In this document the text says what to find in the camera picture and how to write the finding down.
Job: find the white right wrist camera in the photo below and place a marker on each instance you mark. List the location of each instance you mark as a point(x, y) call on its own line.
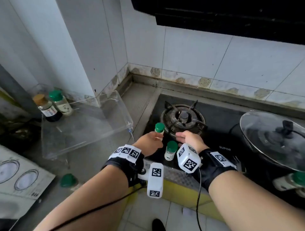
point(189, 159)

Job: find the black wrist band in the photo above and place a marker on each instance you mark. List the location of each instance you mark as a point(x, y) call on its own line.
point(124, 164)
point(214, 169)

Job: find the black range hood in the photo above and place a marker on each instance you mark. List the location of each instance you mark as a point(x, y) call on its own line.
point(226, 16)

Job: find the grey pipe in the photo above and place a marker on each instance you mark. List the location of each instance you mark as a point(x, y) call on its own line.
point(16, 92)

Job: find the black shoe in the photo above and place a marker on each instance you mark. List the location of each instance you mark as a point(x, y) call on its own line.
point(158, 225)

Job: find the person's left hand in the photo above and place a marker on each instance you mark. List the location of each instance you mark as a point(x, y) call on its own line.
point(146, 144)

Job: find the brown-cap dark sauce bottle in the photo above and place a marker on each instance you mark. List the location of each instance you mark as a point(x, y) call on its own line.
point(48, 110)

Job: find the black wok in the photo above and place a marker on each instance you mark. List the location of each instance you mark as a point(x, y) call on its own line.
point(252, 160)

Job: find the glass pan lid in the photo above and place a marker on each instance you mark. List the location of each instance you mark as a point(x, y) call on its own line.
point(262, 133)

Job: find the black left wrist band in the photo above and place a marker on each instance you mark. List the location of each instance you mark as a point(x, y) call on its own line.
point(124, 164)

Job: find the metal gas burner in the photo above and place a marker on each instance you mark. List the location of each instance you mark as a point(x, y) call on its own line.
point(183, 116)

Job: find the person's right hand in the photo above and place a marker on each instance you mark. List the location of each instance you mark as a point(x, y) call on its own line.
point(193, 140)

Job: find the person's left forearm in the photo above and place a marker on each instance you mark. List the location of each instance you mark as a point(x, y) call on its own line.
point(95, 197)

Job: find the person's right forearm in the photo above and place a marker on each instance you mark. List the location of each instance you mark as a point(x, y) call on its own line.
point(250, 202)

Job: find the clear acrylic organizer tray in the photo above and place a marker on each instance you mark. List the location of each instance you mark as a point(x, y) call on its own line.
point(83, 128)

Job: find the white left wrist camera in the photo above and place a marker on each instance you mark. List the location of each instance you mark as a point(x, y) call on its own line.
point(156, 180)

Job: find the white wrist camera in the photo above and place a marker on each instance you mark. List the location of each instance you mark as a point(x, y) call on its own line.
point(189, 159)
point(156, 180)

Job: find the white printed cardboard box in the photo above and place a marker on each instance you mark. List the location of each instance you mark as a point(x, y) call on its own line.
point(23, 185)

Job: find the black glass gas stove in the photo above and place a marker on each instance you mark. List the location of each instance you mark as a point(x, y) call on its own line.
point(221, 123)

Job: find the black right wrist band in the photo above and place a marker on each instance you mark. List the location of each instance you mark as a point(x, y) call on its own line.
point(214, 169)

